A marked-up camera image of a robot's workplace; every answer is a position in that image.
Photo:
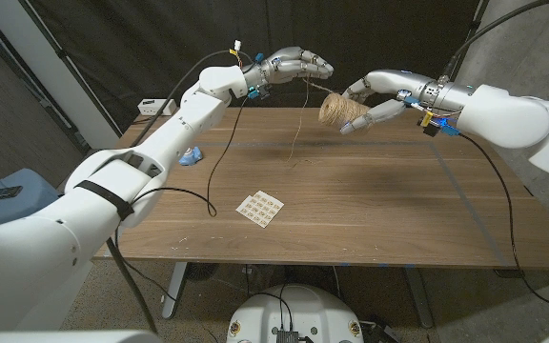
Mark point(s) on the white sticker sheet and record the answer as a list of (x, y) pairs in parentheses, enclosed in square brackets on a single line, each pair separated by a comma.
[(260, 208)]

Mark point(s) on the white power box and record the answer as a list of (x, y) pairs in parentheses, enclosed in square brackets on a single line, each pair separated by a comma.
[(156, 106)]

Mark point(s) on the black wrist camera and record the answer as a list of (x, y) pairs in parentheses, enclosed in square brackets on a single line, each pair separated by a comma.
[(260, 90), (433, 126)]

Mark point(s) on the black backdrop curtain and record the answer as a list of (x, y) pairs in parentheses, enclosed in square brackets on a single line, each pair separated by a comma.
[(160, 28)]

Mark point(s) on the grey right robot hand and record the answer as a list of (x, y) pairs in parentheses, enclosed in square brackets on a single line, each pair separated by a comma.
[(398, 90)]

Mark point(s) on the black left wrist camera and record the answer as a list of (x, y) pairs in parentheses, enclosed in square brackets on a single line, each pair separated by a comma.
[(260, 90)]

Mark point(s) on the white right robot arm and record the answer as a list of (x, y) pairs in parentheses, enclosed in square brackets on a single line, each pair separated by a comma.
[(517, 119)]

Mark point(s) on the brown twine strand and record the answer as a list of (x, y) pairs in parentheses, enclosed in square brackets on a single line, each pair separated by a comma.
[(303, 119)]

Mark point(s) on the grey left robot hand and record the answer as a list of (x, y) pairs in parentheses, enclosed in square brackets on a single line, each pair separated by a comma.
[(293, 66)]

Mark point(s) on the blue plastic bin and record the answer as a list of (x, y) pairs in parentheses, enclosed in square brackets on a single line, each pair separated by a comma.
[(12, 200)]

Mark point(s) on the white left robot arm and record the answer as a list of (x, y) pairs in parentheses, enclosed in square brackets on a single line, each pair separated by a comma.
[(112, 190)]

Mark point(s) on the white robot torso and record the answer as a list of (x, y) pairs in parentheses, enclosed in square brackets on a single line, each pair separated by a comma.
[(303, 309)]

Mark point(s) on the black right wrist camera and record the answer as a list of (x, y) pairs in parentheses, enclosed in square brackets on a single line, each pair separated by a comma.
[(433, 126)]

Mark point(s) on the black backdrop pole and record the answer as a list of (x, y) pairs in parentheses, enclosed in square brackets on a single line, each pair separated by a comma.
[(67, 59), (470, 38)]

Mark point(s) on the black round object under table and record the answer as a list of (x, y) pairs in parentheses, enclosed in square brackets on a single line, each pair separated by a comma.
[(201, 270)]

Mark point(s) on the brown twine spool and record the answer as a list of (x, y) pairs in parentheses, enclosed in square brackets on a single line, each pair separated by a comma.
[(339, 110)]

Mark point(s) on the grey table leg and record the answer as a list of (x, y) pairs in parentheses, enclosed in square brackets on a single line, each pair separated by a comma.
[(418, 297), (172, 290)]

